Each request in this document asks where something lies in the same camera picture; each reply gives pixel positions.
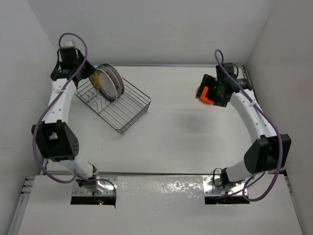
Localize metal base plate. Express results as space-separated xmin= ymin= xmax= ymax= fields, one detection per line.
xmin=72 ymin=176 xmax=117 ymax=197
xmin=202 ymin=174 xmax=245 ymax=197

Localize orange plate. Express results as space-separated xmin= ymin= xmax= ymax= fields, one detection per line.
xmin=196 ymin=86 xmax=214 ymax=105

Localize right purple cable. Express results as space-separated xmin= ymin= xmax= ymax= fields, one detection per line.
xmin=214 ymin=49 xmax=284 ymax=202

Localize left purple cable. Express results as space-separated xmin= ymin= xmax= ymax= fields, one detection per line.
xmin=32 ymin=33 xmax=118 ymax=204

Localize white plate red characters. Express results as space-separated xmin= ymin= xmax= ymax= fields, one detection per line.
xmin=102 ymin=63 xmax=125 ymax=97

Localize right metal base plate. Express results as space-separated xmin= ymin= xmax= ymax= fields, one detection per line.
xmin=202 ymin=174 xmax=245 ymax=197

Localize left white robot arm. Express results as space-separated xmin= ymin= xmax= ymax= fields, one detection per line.
xmin=31 ymin=40 xmax=100 ymax=191

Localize white plate teal rim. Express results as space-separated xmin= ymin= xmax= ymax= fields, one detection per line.
xmin=96 ymin=65 xmax=120 ymax=102

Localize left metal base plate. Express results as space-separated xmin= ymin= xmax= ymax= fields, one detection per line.
xmin=72 ymin=176 xmax=117 ymax=197

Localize yellow patterned plate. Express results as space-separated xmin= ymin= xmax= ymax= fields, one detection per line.
xmin=89 ymin=71 xmax=100 ymax=90

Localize purple cable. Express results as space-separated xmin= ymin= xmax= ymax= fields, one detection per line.
xmin=214 ymin=49 xmax=284 ymax=202
xmin=32 ymin=33 xmax=118 ymax=204

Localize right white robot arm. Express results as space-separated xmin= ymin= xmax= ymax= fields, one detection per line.
xmin=196 ymin=63 xmax=291 ymax=188

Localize dark wire dish rack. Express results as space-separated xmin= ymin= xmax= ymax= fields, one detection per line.
xmin=75 ymin=78 xmax=151 ymax=135

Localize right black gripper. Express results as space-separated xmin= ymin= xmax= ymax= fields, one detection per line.
xmin=197 ymin=73 xmax=228 ymax=107

